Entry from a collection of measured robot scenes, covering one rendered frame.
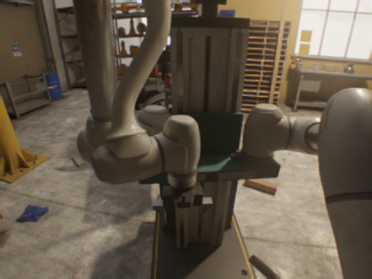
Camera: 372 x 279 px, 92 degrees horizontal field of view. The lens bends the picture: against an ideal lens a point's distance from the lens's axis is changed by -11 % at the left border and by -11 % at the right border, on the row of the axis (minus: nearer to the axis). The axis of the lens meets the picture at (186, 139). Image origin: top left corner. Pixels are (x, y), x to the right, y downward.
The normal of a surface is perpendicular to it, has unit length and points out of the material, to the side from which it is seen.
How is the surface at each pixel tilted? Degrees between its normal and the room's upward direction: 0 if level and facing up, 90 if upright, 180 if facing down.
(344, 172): 69
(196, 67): 90
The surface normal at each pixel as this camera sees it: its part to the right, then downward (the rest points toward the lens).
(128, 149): 0.38, -0.08
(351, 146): -0.73, -0.40
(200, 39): 0.07, 0.44
